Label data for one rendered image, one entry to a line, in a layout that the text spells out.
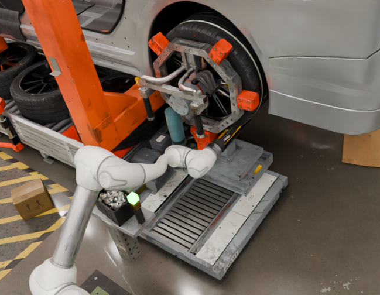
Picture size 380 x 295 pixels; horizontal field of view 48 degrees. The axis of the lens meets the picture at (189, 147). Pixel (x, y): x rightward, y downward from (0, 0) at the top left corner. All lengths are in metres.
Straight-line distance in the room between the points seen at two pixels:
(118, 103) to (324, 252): 1.47
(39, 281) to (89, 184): 0.50
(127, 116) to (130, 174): 0.92
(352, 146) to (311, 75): 1.27
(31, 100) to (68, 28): 1.31
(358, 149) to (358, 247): 0.81
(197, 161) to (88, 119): 0.67
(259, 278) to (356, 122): 1.01
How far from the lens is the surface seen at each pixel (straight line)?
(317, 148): 3.20
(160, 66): 2.46
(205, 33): 2.23
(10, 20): 3.73
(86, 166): 1.87
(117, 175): 1.74
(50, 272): 2.03
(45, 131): 3.25
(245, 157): 2.81
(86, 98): 2.38
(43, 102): 3.42
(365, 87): 1.99
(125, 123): 2.65
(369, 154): 3.18
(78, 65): 2.31
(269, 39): 2.05
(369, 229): 2.76
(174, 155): 2.22
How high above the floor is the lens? 2.15
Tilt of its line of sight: 41 degrees down
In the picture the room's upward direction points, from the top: 12 degrees counter-clockwise
